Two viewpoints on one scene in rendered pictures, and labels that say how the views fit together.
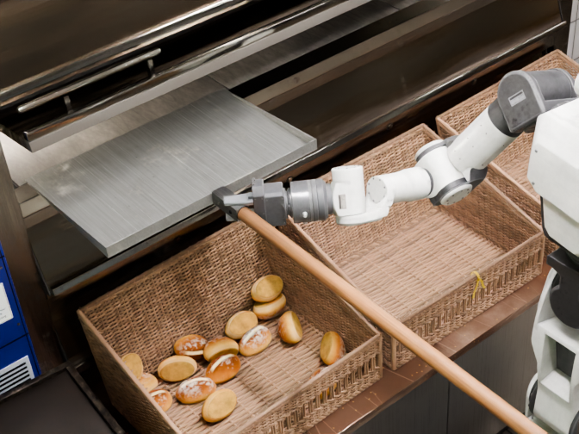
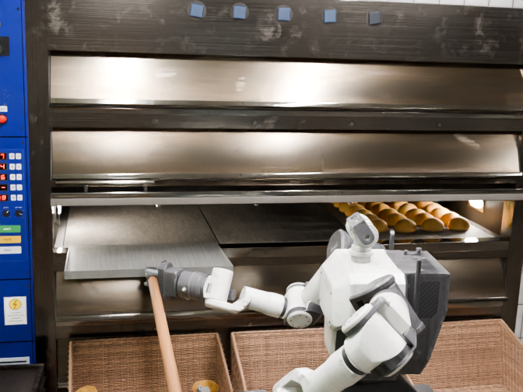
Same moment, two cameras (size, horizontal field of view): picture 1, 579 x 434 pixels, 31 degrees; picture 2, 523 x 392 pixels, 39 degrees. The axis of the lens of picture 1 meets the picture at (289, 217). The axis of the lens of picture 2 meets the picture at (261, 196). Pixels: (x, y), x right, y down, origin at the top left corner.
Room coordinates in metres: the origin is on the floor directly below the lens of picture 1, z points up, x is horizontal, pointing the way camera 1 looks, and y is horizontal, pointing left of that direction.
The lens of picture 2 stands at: (-0.20, -1.09, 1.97)
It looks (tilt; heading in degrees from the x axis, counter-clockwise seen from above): 12 degrees down; 23
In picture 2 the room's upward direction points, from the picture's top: 2 degrees clockwise
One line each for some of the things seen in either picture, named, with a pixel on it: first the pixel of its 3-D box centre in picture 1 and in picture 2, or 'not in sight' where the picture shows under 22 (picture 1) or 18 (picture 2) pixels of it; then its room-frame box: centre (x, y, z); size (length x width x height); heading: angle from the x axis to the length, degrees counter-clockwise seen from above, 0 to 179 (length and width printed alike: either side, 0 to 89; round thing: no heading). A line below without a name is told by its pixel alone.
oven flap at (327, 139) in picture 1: (334, 108); (294, 285); (2.35, -0.14, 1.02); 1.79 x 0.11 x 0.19; 126
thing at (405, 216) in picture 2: not in sight; (394, 209); (3.05, -0.36, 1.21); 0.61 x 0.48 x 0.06; 36
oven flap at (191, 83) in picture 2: not in sight; (304, 82); (2.35, -0.14, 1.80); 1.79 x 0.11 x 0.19; 126
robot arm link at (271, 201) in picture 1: (283, 204); (178, 282); (1.72, 0.01, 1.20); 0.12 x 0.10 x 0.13; 91
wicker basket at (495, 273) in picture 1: (409, 238); (314, 388); (2.14, -0.32, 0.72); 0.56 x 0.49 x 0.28; 125
